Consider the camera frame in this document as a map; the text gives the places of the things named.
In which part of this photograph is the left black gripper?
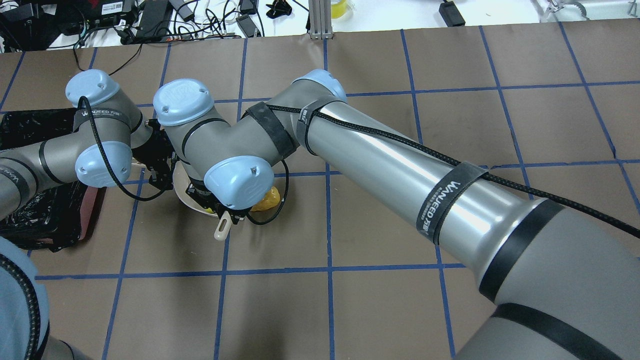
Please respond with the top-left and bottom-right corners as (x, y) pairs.
(132, 120), (175, 191)

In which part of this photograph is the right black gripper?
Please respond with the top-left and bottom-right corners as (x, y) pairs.
(185, 181), (249, 224)

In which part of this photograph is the black power adapter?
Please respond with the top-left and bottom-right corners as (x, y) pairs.
(438, 0), (466, 28)

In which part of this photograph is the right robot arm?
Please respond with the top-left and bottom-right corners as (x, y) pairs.
(153, 69), (640, 360)

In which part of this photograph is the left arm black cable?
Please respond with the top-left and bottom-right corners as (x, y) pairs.
(77, 96), (173, 202)

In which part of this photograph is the orange trash ball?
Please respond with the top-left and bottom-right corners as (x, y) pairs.
(250, 186), (281, 212)

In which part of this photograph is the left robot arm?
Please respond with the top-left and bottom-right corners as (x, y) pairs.
(0, 69), (176, 360)

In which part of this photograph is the white hand brush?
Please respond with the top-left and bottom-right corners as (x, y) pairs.
(214, 210), (233, 241)

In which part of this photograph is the white plastic dustpan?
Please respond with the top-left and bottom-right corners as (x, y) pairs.
(171, 160), (221, 217)

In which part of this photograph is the aluminium frame post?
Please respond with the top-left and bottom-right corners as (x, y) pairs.
(308, 0), (334, 40)

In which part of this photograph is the bin with black bag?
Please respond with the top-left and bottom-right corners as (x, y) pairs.
(1, 107), (105, 252)

